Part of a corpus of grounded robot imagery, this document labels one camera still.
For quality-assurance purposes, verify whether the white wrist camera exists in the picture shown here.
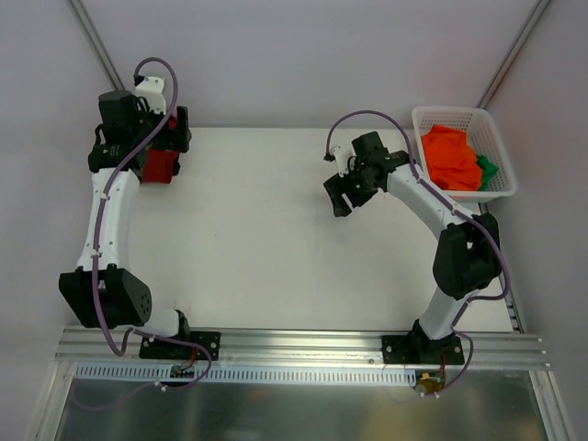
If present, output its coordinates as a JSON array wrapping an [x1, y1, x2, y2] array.
[[324, 145, 355, 177], [134, 75, 167, 115]]

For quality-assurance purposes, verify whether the white plastic basket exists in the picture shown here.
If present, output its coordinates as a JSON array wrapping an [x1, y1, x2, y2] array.
[[412, 106, 517, 204]]

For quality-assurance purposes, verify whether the aluminium corner post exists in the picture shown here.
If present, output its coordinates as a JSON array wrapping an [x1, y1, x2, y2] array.
[[476, 0, 554, 109], [65, 0, 125, 90]]

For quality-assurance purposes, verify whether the aluminium left corner post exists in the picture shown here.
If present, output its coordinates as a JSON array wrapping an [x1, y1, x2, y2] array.
[[65, 0, 125, 90]]

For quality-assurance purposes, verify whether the orange t shirt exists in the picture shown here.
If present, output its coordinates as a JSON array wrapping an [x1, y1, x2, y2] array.
[[421, 125, 481, 191]]

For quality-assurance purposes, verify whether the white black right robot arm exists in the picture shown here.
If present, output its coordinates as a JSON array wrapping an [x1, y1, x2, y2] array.
[[323, 131, 503, 364]]

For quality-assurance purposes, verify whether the aluminium right corner post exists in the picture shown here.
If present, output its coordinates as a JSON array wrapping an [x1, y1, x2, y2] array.
[[476, 0, 554, 109]]

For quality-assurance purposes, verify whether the white slotted cable duct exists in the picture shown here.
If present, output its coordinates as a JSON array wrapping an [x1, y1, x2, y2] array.
[[75, 363, 416, 387]]

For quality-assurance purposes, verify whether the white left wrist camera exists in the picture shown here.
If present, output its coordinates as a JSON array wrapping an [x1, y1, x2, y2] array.
[[134, 75, 167, 115]]

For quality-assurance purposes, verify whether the green t shirt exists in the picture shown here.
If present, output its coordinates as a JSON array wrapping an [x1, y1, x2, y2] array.
[[477, 155, 499, 191]]

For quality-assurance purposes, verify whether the aluminium front mounting rail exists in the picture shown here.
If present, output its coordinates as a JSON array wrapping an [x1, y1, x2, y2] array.
[[54, 325, 552, 371]]

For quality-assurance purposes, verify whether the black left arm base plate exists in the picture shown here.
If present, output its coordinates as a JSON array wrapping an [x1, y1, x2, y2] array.
[[139, 331, 221, 361]]

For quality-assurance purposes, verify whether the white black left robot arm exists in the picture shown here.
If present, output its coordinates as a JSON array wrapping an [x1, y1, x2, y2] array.
[[58, 85, 192, 358]]

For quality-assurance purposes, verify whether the dark red t shirt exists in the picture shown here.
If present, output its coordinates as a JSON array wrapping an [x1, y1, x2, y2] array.
[[141, 115, 182, 184]]

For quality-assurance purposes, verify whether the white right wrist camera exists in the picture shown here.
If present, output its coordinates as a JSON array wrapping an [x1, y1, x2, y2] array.
[[324, 145, 355, 177]]

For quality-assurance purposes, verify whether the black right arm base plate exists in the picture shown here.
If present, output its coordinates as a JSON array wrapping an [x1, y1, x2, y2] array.
[[381, 334, 465, 366]]

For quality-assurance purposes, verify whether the aluminium right table rail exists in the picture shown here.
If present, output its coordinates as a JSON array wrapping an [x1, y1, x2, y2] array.
[[477, 204, 525, 334]]

